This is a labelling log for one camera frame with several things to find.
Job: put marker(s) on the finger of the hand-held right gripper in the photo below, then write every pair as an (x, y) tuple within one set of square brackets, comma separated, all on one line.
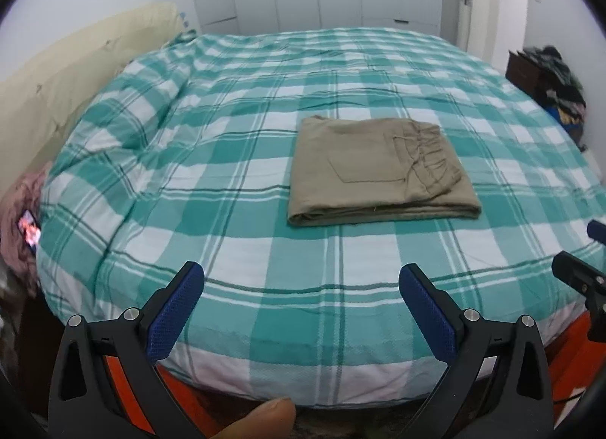
[(597, 231), (584, 285)]

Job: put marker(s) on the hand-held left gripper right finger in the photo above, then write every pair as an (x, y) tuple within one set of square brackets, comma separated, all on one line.
[(428, 311)]

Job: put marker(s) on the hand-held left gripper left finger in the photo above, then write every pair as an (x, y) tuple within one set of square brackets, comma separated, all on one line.
[(175, 309)]

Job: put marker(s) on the khaki pants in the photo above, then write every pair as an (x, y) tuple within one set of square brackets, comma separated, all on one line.
[(360, 174)]

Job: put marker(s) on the person's left hand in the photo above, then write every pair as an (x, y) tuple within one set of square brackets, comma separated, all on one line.
[(258, 420)]

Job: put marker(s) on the orange bed sheet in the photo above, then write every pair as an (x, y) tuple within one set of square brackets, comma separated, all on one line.
[(568, 363)]

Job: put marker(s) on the green white checked duvet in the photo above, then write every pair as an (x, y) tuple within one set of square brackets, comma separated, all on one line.
[(213, 183)]

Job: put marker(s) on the pile of dark clothes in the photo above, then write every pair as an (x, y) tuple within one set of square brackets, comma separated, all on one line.
[(563, 84)]

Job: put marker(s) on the phone with lit screen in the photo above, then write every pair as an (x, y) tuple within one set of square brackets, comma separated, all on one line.
[(29, 231)]

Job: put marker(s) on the dark wooden cabinet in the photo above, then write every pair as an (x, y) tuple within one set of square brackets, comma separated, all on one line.
[(521, 72)]

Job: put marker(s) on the pink cloth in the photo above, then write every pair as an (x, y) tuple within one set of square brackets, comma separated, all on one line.
[(16, 188)]

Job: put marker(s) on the white door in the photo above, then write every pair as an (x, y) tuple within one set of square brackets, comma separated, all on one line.
[(492, 4)]

